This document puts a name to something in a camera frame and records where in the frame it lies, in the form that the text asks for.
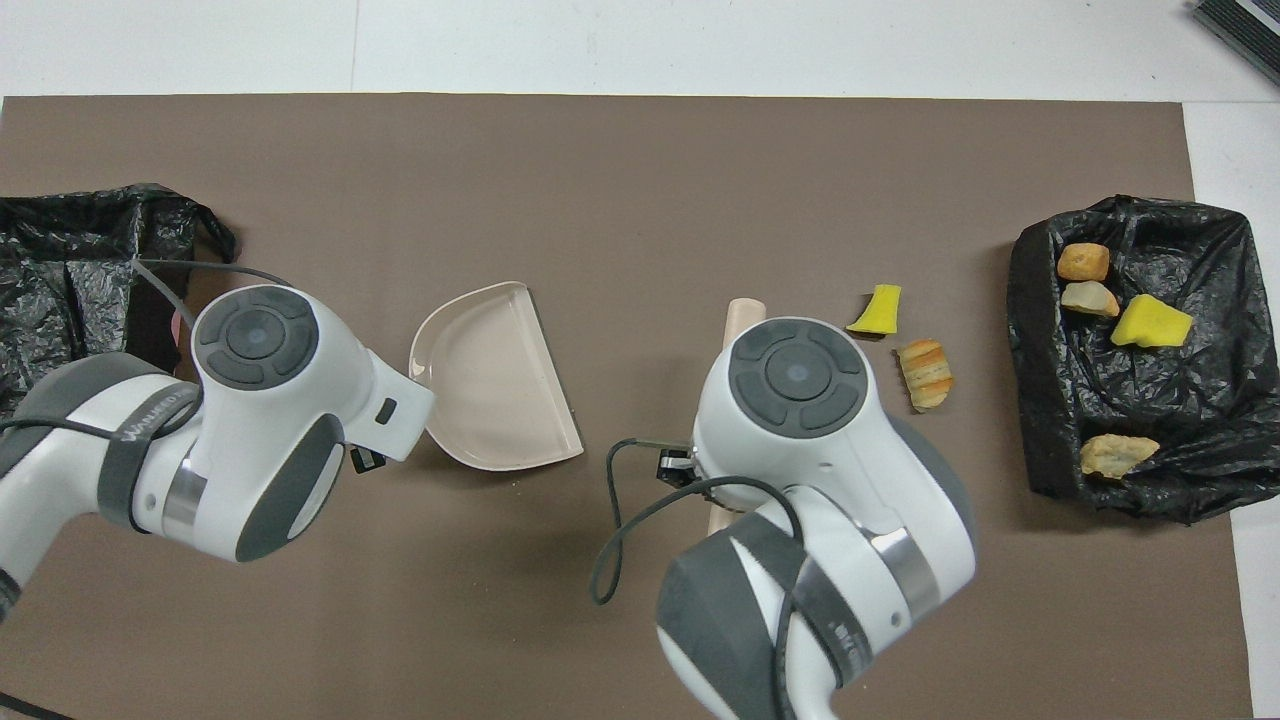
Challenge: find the beige plastic dustpan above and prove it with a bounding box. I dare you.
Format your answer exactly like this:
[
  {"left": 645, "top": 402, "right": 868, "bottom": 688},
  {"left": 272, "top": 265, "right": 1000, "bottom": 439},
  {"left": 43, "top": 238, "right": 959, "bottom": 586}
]
[{"left": 409, "top": 281, "right": 585, "bottom": 473}]

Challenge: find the beige hand brush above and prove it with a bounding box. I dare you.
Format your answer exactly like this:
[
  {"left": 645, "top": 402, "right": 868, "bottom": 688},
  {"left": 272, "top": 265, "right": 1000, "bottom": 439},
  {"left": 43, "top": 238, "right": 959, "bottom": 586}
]
[{"left": 707, "top": 298, "right": 767, "bottom": 538}]

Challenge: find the pale bread chunk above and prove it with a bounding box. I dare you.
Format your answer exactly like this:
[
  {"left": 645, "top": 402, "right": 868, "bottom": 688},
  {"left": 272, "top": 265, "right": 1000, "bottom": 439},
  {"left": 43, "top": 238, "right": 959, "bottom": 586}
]
[{"left": 1060, "top": 280, "right": 1121, "bottom": 319}]

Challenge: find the brown bread roll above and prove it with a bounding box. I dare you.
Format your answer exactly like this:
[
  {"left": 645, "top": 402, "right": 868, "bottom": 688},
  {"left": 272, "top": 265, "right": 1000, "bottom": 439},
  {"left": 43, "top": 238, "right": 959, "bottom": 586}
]
[{"left": 1057, "top": 243, "right": 1111, "bottom": 283}]

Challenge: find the yellow sponge piece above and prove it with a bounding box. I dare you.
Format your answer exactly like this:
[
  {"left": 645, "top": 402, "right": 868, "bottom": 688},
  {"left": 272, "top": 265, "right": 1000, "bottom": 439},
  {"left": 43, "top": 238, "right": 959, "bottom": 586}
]
[
  {"left": 845, "top": 284, "right": 903, "bottom": 336},
  {"left": 1110, "top": 293, "right": 1196, "bottom": 349}
]

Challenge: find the black bag-lined bin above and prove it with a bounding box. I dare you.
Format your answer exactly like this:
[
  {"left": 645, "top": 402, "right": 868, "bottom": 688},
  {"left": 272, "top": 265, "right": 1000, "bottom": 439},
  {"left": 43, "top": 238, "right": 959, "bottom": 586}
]
[
  {"left": 0, "top": 183, "right": 239, "bottom": 421},
  {"left": 1008, "top": 195, "right": 1280, "bottom": 525}
]

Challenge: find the striped croissant piece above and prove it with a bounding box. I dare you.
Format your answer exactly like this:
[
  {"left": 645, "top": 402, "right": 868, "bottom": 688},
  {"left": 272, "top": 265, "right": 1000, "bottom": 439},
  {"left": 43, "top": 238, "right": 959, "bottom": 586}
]
[{"left": 897, "top": 338, "right": 954, "bottom": 413}]

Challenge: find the brown table mat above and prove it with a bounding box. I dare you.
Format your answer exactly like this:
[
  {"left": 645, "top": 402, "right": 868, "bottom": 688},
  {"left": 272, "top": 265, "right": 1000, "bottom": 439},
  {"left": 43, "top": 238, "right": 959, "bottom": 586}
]
[{"left": 0, "top": 93, "right": 1256, "bottom": 720}]

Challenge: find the flat tan bread piece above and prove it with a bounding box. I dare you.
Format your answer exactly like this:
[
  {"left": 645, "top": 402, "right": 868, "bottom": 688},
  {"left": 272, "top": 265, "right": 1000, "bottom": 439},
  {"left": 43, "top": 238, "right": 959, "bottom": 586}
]
[{"left": 1079, "top": 433, "right": 1162, "bottom": 479}]

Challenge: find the dark ribbed panel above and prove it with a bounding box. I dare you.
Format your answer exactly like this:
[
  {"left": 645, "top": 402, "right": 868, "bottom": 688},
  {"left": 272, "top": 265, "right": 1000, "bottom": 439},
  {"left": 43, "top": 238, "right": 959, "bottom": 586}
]
[{"left": 1188, "top": 0, "right": 1280, "bottom": 87}]

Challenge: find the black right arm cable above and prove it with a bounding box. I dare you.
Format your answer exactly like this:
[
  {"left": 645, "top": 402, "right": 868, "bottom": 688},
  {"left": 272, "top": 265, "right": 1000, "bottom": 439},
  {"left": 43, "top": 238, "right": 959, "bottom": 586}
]
[{"left": 590, "top": 437, "right": 806, "bottom": 720}]

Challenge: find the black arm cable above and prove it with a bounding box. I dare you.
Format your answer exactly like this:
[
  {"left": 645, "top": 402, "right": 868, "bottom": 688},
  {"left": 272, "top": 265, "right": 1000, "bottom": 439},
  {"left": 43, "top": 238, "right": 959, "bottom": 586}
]
[
  {"left": 0, "top": 258, "right": 291, "bottom": 720},
  {"left": 590, "top": 437, "right": 806, "bottom": 720}
]

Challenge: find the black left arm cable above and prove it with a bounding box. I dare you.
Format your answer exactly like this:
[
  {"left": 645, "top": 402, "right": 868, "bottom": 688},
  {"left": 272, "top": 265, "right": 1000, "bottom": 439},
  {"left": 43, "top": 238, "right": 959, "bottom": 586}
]
[{"left": 0, "top": 258, "right": 291, "bottom": 720}]

